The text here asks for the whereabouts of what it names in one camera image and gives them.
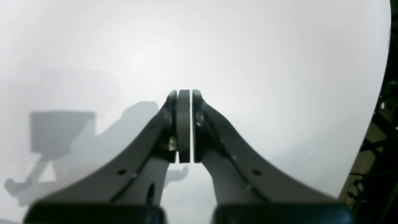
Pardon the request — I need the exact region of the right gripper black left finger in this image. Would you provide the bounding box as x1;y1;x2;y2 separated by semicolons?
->
24;90;190;224

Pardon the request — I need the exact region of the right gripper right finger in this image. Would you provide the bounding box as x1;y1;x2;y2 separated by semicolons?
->
192;90;354;224

